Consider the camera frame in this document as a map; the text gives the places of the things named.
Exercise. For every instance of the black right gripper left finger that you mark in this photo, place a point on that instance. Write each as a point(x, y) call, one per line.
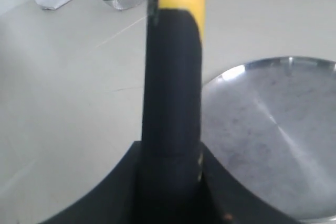
point(111, 201)

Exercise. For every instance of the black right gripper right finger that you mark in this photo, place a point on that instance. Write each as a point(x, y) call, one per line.
point(233, 202)

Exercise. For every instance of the black yellow claw hammer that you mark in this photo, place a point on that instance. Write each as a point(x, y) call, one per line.
point(171, 159)

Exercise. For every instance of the round stainless steel plate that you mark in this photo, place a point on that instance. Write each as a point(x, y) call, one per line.
point(271, 124)

